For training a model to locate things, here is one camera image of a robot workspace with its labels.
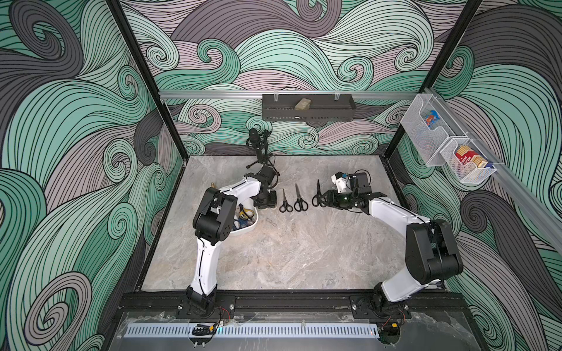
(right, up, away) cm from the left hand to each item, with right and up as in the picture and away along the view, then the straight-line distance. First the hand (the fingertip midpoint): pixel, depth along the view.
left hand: (272, 203), depth 99 cm
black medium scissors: (+13, -1, +1) cm, 13 cm away
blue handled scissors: (-12, -8, -7) cm, 16 cm away
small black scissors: (+6, -1, +1) cm, 6 cm away
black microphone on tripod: (-6, +29, -1) cm, 29 cm away
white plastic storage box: (-11, 0, -1) cm, 11 cm away
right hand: (+22, +3, -8) cm, 24 cm away
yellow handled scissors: (-12, -4, -4) cm, 13 cm away
